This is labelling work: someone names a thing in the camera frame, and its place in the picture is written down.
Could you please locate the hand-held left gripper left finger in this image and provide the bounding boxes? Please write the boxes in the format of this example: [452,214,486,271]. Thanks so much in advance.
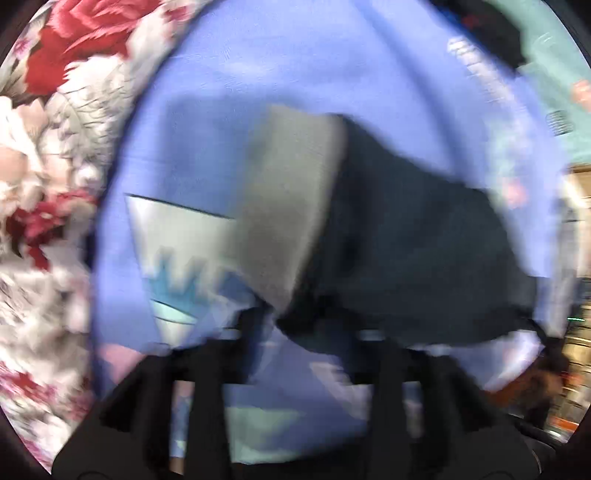
[98,308,274,468]

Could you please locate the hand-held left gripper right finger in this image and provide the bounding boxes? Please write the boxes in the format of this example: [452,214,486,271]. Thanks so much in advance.
[352,331,514,463]

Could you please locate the navy pants with bear print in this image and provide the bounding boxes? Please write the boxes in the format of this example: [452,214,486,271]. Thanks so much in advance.
[226,104,550,356]

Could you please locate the floral quilt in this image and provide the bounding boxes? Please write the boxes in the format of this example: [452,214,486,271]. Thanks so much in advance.
[0,0,204,472]

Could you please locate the wooden bed frame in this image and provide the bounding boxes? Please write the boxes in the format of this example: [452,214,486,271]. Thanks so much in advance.
[561,161,591,222]

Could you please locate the green printed pillow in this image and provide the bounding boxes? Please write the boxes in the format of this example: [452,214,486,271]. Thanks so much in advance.
[489,0,591,162]

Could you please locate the purple printed bedsheet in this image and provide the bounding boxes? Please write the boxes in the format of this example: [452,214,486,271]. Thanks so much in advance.
[92,0,570,462]

